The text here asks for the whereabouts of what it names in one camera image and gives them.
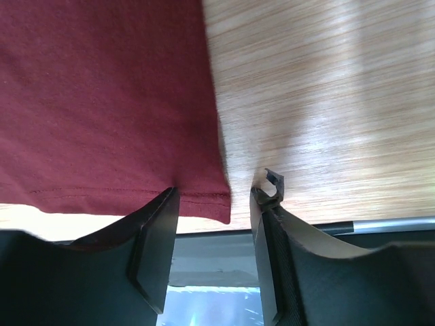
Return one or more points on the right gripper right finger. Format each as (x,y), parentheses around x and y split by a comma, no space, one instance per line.
(308,277)

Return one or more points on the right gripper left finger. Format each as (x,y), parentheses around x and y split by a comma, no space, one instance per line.
(117,275)

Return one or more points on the dark red t-shirt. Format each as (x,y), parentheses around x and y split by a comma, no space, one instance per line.
(105,104)

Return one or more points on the aluminium frame rail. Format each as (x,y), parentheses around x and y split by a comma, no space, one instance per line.
(406,224)

